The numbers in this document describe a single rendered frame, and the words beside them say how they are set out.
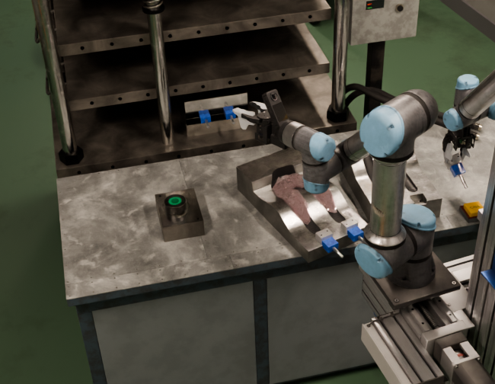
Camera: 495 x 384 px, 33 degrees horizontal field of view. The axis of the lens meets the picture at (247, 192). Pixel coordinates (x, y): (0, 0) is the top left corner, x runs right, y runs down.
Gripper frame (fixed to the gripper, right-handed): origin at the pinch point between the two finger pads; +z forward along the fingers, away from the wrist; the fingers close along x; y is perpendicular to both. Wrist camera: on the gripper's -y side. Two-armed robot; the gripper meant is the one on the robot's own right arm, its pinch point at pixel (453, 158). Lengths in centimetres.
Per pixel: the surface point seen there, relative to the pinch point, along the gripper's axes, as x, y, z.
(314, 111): -33, -70, 16
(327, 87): -21, -88, 16
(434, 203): -13.0, 14.4, 7.7
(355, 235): -46, 23, 8
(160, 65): -100, -62, -22
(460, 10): 143, -282, 90
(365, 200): -36.1, 4.9, 8.7
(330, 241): -55, 24, 8
